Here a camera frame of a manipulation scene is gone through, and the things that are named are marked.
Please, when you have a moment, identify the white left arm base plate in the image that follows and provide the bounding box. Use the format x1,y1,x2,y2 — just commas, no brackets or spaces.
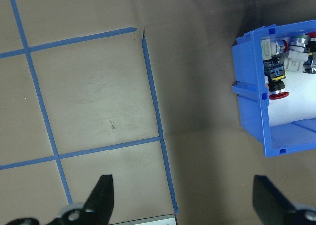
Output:
110,214,178,225

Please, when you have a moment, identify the red ring black push button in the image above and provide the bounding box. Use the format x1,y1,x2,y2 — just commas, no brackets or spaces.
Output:
305,31,316,75

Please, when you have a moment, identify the blue plastic button bin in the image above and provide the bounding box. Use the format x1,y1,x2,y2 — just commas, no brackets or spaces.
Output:
231,19,316,158

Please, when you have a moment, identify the red button green white block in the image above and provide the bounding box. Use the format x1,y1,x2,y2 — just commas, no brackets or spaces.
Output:
261,38,289,61

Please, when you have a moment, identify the white body push button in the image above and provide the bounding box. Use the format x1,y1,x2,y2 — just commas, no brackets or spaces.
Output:
284,34,310,73

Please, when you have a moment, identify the white paper bin liner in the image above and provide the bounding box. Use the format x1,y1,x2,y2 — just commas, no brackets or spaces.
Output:
268,62,316,127

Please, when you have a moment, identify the red mushroom emergency button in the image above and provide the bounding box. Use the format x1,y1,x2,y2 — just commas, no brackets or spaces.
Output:
263,58,290,100

